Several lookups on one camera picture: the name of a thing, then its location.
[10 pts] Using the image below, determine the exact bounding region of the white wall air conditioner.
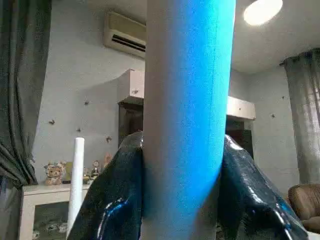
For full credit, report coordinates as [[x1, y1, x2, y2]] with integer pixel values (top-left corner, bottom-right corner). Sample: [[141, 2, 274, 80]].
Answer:
[[102, 11, 148, 60]]

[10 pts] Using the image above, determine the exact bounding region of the dark wooden display cabinet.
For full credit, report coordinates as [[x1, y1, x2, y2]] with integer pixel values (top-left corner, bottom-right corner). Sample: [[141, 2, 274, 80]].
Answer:
[[117, 100, 255, 156]]

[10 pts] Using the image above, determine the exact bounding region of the white wall cupboard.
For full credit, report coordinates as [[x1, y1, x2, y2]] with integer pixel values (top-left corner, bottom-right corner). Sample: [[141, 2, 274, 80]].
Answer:
[[117, 67, 257, 122]]

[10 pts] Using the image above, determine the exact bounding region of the beige plush bear blue hat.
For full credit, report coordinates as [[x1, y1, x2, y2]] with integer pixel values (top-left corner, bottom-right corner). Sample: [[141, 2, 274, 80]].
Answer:
[[42, 160, 68, 187]]

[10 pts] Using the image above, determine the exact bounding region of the small gold trophy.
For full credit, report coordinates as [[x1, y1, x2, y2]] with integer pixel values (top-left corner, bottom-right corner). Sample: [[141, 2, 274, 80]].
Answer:
[[90, 159, 102, 180]]

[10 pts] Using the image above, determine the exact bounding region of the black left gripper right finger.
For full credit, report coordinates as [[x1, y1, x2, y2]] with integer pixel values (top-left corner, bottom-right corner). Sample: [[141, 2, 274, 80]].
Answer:
[[216, 134, 308, 240]]

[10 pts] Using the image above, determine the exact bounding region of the white glass door cabinet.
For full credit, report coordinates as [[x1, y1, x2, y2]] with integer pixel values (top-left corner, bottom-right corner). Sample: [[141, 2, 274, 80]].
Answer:
[[17, 182, 93, 240]]

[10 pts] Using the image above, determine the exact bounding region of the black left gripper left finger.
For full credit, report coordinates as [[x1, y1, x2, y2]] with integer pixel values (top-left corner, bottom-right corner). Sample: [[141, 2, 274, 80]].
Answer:
[[66, 131, 146, 240]]

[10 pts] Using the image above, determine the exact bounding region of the round ceiling lamp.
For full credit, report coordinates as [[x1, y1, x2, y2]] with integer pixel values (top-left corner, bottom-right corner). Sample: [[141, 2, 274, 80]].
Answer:
[[242, 0, 285, 27]]

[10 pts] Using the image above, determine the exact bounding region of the brown armchair back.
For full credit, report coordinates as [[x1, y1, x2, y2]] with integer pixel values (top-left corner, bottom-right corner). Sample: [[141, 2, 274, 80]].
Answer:
[[287, 182, 320, 235]]

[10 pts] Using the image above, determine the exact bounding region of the white plastic table leg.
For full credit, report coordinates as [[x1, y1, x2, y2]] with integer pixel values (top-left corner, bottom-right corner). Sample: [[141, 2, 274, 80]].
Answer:
[[66, 137, 86, 238], [140, 0, 237, 240]]

